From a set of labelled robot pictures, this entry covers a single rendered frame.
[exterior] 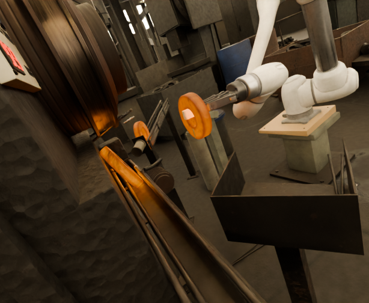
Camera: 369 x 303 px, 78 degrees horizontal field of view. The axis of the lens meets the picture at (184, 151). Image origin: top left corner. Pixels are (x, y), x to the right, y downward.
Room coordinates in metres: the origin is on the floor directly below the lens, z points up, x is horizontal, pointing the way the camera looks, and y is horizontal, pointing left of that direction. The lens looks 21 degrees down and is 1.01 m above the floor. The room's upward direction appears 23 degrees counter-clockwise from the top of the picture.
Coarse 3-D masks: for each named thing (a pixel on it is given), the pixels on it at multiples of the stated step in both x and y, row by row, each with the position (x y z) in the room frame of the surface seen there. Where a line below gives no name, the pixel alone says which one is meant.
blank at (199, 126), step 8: (184, 96) 0.71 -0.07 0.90; (192, 96) 0.69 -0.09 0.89; (184, 104) 0.73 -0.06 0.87; (192, 104) 0.68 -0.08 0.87; (200, 104) 0.67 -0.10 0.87; (192, 112) 0.69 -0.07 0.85; (200, 112) 0.65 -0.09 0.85; (208, 112) 0.66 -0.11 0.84; (184, 120) 0.77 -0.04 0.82; (192, 120) 0.75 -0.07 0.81; (200, 120) 0.66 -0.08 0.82; (208, 120) 0.66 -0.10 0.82; (192, 128) 0.73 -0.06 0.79; (200, 128) 0.68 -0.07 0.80; (208, 128) 0.66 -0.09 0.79; (200, 136) 0.69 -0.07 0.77
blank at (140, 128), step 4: (136, 124) 1.28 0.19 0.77; (140, 124) 1.30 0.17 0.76; (144, 124) 1.36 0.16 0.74; (136, 128) 1.26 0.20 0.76; (140, 128) 1.28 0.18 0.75; (144, 128) 1.33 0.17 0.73; (136, 132) 1.25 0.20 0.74; (140, 132) 1.25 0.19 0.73; (144, 132) 1.34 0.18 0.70; (148, 132) 1.37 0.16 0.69; (136, 136) 1.24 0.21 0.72; (144, 136) 1.33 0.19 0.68
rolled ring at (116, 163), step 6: (102, 150) 0.74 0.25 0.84; (108, 150) 0.72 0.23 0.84; (102, 156) 0.71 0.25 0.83; (108, 156) 0.70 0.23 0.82; (114, 156) 0.69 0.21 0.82; (108, 162) 0.68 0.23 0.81; (114, 162) 0.68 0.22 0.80; (120, 162) 0.68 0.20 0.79; (114, 168) 0.67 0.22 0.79; (120, 168) 0.67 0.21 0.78; (126, 168) 0.67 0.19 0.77; (120, 174) 0.67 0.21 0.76; (126, 174) 0.67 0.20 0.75; (132, 174) 0.68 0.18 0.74; (132, 180) 0.68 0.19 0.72; (138, 180) 0.69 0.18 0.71; (138, 186) 0.71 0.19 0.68
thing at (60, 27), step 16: (32, 0) 0.62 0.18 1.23; (48, 0) 0.63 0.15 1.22; (48, 16) 0.60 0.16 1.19; (64, 16) 0.61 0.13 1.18; (48, 32) 0.59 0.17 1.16; (64, 32) 0.60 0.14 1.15; (64, 48) 0.59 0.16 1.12; (80, 48) 0.60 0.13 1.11; (64, 64) 0.59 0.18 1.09; (80, 64) 0.60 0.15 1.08; (80, 80) 0.60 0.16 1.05; (96, 80) 0.62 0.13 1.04; (96, 96) 0.63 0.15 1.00; (96, 112) 0.65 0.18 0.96; (112, 112) 0.66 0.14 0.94
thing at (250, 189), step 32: (224, 192) 0.47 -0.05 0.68; (256, 192) 0.53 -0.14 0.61; (288, 192) 0.48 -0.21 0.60; (320, 192) 0.44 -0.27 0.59; (352, 192) 0.32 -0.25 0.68; (224, 224) 0.42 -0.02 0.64; (256, 224) 0.38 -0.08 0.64; (288, 224) 0.34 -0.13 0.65; (320, 224) 0.31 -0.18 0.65; (352, 224) 0.28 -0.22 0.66; (288, 256) 0.42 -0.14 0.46; (288, 288) 0.44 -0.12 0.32
